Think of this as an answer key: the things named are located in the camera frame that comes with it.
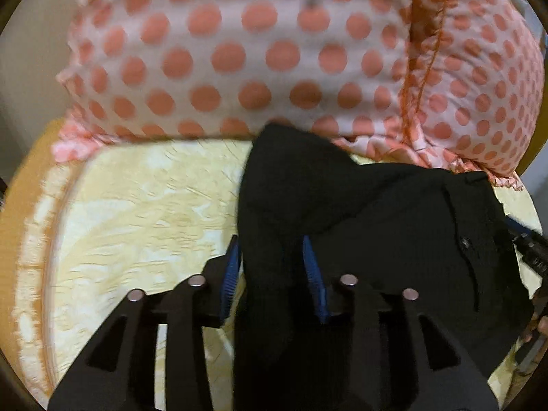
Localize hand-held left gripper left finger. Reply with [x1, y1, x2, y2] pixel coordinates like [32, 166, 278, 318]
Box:
[48, 235, 242, 411]

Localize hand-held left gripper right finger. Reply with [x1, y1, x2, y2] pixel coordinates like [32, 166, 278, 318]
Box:
[302, 235, 499, 411]

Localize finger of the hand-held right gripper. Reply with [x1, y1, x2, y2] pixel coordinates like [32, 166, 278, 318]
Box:
[505, 216, 548, 277]

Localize black pants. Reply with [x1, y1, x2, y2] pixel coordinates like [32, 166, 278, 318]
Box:
[235, 122, 540, 411]

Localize yellow floral quilt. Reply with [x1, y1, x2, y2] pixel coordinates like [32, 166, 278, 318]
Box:
[9, 137, 536, 411]

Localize pink polka dot pillow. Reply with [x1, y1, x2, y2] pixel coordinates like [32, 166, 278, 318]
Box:
[402, 0, 545, 180]
[55, 0, 429, 148]

